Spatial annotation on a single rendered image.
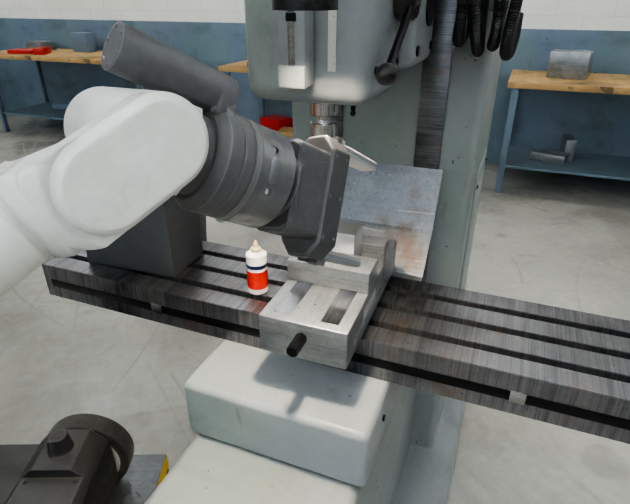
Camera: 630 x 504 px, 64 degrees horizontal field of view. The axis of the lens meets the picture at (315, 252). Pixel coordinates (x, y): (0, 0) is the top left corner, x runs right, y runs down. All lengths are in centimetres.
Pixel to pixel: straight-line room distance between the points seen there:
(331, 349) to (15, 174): 56
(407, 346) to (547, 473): 124
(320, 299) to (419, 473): 91
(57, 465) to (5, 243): 90
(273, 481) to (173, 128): 69
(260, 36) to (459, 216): 68
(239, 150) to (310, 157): 9
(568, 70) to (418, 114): 335
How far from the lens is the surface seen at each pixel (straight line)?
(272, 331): 81
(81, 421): 131
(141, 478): 141
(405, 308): 96
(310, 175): 46
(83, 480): 120
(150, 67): 38
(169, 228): 104
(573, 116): 509
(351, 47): 74
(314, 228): 46
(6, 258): 36
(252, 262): 96
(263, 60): 79
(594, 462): 214
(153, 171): 34
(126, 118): 34
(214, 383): 92
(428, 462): 168
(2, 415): 238
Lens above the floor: 146
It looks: 27 degrees down
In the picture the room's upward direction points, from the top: straight up
